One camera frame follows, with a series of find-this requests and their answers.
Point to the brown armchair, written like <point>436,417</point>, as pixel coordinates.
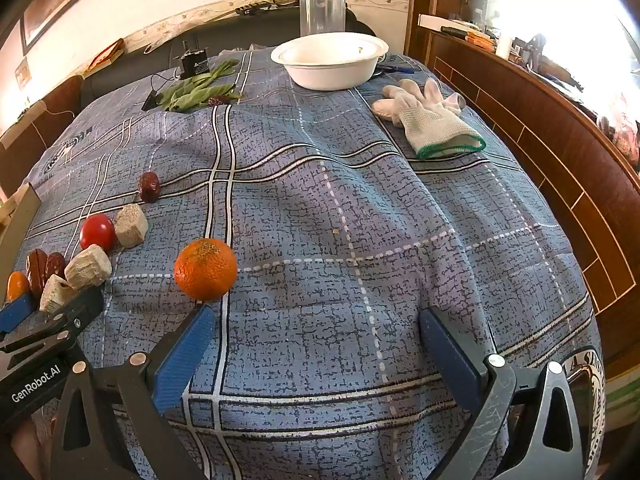
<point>55,120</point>

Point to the small yellow wall plaque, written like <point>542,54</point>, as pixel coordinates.
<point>22,73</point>

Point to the white bowl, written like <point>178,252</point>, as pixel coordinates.
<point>330,62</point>

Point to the red tomato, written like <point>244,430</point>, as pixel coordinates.
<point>96,231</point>

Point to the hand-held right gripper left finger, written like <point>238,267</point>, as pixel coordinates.
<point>181,360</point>

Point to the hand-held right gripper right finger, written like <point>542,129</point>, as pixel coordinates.
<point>452,365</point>

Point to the pink plastic bag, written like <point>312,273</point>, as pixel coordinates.
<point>622,130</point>

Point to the white yam chunk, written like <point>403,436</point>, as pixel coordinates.
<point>89,266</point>
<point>131,225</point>
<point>55,295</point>

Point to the black plug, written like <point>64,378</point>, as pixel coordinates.
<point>150,101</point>

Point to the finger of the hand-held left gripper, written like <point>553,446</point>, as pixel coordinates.
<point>80,307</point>
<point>16,311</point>

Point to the white roll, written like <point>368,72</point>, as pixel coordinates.
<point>504,46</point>

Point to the black electronic device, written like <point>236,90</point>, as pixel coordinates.
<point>192,61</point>

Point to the green white carton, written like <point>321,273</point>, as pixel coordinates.
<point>622,400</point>

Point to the small orange mandarin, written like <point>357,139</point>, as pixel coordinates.
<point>17,285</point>

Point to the large orange mandarin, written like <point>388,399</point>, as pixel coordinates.
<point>205,269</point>

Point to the wooden sideboard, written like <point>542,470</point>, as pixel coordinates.
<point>550,125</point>

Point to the blue pen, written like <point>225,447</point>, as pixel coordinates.
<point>395,66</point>

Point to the dark long tool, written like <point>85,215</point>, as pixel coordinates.
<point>255,7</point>

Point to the red flat box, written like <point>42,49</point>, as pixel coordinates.
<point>105,55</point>

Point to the white knit glove green cuff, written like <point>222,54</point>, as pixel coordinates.
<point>435,122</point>

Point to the blue plaid tablecloth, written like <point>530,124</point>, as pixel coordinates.
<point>325,210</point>

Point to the dark red dried date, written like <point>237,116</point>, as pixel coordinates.
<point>218,101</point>

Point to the pile of green leaves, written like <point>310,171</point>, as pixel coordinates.
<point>197,91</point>

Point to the clear glass jar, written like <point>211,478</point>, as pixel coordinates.
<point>322,12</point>

